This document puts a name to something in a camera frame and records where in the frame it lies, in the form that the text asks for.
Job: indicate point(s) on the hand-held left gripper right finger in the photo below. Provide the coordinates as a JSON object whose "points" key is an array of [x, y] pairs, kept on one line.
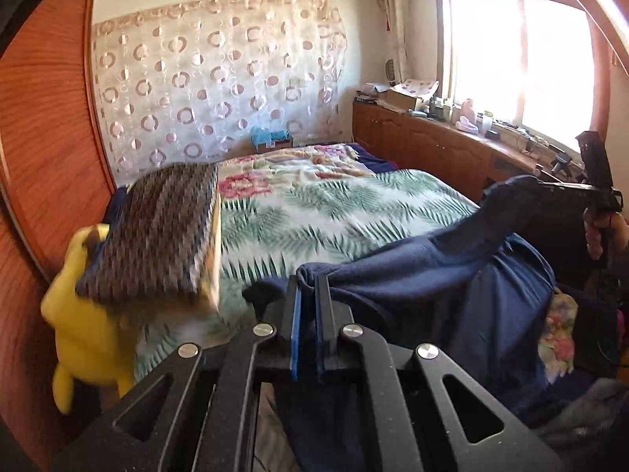
{"points": [[320, 334]]}

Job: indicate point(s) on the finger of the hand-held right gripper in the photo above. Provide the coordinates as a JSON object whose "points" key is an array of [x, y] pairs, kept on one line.
{"points": [[560, 189]]}

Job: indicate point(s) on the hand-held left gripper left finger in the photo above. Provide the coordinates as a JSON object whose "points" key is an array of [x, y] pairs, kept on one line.
{"points": [[296, 334]]}

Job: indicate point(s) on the navy blue printed T-shirt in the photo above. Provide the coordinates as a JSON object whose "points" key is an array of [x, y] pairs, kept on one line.
{"points": [[417, 275]]}

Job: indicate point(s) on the person's right hand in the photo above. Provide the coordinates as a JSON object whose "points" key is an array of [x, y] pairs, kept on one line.
{"points": [[620, 233]]}

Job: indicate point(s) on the cluster of toiletry bottles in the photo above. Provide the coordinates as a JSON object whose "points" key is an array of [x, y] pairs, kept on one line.
{"points": [[462, 115]]}

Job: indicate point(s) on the floral leaf-print blanket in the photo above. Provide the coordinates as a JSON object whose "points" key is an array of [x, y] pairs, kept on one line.
{"points": [[319, 211]]}

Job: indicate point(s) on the wood-framed window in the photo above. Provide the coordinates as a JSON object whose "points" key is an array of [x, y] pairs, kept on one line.
{"points": [[516, 59]]}

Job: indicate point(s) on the long wooden cabinet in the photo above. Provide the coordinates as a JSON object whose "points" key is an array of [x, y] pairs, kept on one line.
{"points": [[417, 142]]}

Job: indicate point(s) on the cardboard box with patterned paper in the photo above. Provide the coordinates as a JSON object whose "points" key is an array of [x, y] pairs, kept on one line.
{"points": [[408, 96]]}

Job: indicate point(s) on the dark circle-patterned pillow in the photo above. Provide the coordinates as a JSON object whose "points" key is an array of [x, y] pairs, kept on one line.
{"points": [[147, 231]]}

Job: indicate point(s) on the navy blue bedsheet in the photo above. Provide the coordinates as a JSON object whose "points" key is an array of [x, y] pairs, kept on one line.
{"points": [[373, 160]]}

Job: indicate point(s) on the teal box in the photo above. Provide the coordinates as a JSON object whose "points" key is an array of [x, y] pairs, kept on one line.
{"points": [[268, 137]]}

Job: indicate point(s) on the small white fan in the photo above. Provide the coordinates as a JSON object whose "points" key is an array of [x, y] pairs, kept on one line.
{"points": [[390, 71]]}

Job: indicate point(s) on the yellow plush toy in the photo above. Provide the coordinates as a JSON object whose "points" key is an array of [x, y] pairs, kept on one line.
{"points": [[83, 334]]}

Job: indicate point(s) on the grey cloth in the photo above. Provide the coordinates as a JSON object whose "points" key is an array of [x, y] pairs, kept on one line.
{"points": [[580, 413]]}

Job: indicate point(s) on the white window drape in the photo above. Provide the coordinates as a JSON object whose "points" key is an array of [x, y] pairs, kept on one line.
{"points": [[393, 19]]}

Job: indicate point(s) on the sheer circle-patterned curtain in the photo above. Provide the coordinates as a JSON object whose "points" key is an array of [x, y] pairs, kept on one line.
{"points": [[221, 73]]}

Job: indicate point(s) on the wooden louvered wardrobe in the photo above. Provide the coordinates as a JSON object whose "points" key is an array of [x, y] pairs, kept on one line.
{"points": [[44, 132]]}

